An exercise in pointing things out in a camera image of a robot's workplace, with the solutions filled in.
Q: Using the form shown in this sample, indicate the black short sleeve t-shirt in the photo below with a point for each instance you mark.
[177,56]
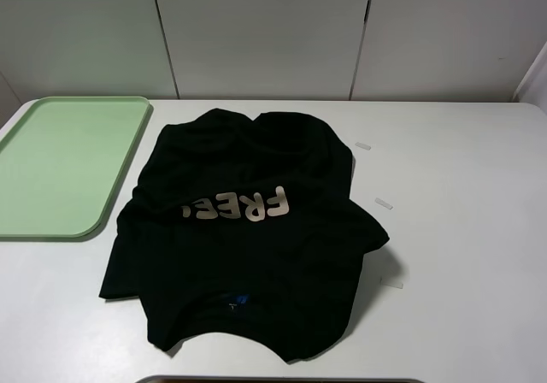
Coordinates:
[244,226]

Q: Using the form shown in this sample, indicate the light green plastic tray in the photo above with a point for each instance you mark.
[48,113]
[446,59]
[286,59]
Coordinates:
[63,162]

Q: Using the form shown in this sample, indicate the white tape strip far right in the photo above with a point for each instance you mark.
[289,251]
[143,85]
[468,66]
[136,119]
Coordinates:
[363,146]

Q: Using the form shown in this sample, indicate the white tape strip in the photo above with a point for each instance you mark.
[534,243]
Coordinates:
[363,146]
[391,282]

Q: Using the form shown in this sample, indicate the white tape strip mid right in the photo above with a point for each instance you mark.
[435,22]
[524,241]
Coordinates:
[383,203]

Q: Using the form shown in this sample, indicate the white tape strip near right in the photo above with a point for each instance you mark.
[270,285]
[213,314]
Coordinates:
[391,282]

